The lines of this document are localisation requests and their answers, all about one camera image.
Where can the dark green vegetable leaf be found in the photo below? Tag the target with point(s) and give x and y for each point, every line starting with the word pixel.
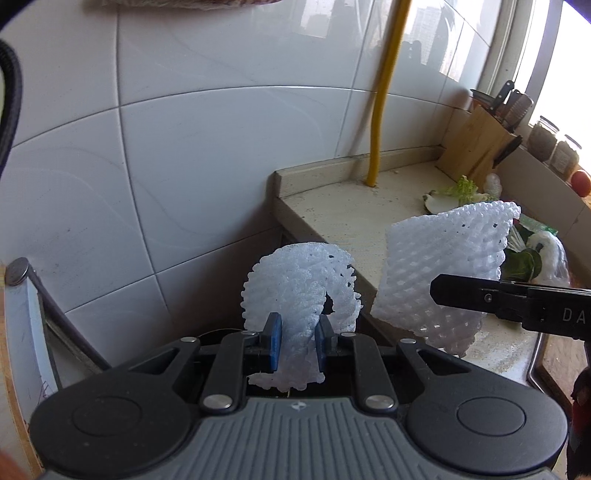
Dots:
pixel 521 265

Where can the round metal knob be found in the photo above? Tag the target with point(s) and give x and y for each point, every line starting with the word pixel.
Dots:
pixel 18 271

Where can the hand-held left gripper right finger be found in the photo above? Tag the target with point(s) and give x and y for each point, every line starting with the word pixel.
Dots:
pixel 323 344

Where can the yellow pipe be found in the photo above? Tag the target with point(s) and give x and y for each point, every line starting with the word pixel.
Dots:
pixel 381 115

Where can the red tomato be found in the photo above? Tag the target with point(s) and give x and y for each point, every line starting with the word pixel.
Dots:
pixel 582 182

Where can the napa cabbage leaf white stem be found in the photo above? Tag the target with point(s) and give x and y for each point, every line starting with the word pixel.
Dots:
pixel 443 203

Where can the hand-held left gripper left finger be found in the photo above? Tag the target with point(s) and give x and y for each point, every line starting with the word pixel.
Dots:
pixel 272 341

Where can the glass jar brown contents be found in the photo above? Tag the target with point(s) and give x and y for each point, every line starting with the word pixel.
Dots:
pixel 542 138

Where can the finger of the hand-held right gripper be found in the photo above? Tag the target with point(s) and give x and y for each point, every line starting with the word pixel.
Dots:
pixel 466 293

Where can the person's right forearm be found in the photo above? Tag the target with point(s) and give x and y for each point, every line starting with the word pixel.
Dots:
pixel 582 424

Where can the brown wooden board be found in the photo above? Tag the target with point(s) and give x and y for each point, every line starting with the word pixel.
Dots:
pixel 561 364

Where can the green printed plastic package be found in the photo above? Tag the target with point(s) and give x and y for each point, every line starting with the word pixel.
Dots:
pixel 535 226

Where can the wooden knife block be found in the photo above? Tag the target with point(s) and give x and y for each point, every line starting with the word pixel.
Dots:
pixel 471 143

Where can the glass jar labelled yellow contents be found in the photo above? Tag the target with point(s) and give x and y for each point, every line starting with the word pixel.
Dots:
pixel 565 157

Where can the clear plastic bag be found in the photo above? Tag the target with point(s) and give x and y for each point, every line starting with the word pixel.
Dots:
pixel 493 187

